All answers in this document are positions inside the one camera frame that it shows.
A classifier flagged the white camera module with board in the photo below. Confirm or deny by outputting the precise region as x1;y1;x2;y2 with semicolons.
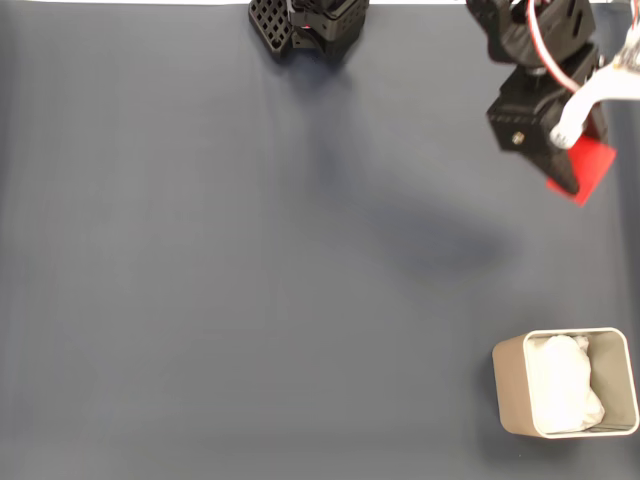
549;27;640;150

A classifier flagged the dark grey table mat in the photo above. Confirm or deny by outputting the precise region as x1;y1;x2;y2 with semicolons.
0;3;640;480

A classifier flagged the red cube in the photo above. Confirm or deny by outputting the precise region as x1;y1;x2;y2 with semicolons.
545;135;617;207

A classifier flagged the white crumpled paper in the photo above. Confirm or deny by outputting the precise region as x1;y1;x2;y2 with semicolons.
529;334;606;435

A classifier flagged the white and red servo cable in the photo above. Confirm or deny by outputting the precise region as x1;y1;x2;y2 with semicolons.
525;0;584;94

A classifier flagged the beige metal box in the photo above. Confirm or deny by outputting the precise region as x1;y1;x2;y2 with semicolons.
491;327;640;440

